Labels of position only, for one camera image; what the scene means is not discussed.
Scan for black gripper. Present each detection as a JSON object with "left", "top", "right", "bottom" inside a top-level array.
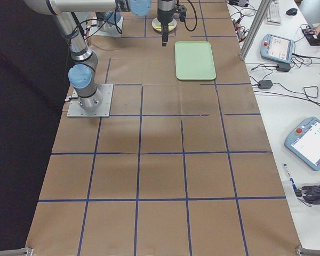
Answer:
[{"left": 157, "top": 0, "right": 175, "bottom": 46}]

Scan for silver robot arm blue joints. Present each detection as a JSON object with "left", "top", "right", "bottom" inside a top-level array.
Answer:
[{"left": 23, "top": 0, "right": 152, "bottom": 109}]

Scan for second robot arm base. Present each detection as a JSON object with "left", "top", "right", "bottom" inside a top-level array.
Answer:
[{"left": 95, "top": 11, "right": 123, "bottom": 34}]

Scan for light green tray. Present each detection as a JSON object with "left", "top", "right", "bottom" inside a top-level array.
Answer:
[{"left": 174, "top": 41, "right": 217, "bottom": 81}]

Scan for white keyboard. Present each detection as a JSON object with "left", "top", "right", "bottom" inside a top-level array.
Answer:
[{"left": 266, "top": 0, "right": 282, "bottom": 26}]

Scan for far teach pendant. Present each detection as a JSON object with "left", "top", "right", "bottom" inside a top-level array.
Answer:
[{"left": 260, "top": 34, "right": 294, "bottom": 64}]

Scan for teach pendant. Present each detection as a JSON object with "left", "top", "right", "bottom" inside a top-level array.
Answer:
[
  {"left": 260, "top": 34, "right": 294, "bottom": 64},
  {"left": 284, "top": 117, "right": 320, "bottom": 171}
]

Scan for black power adapter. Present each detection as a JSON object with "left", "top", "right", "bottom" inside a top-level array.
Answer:
[
  {"left": 276, "top": 63, "right": 291, "bottom": 73},
  {"left": 258, "top": 80, "right": 273, "bottom": 90}
]

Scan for black computer mouse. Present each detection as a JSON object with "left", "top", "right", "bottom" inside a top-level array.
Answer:
[{"left": 286, "top": 8, "right": 298, "bottom": 16}]

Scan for brown paper table cover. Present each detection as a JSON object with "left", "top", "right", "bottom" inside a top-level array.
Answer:
[{"left": 26, "top": 1, "right": 300, "bottom": 255}]

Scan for near teach pendant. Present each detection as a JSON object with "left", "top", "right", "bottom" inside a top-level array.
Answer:
[{"left": 284, "top": 117, "right": 320, "bottom": 171}]

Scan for aluminium frame post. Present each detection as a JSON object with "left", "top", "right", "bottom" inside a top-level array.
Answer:
[{"left": 238, "top": 0, "right": 271, "bottom": 61}]

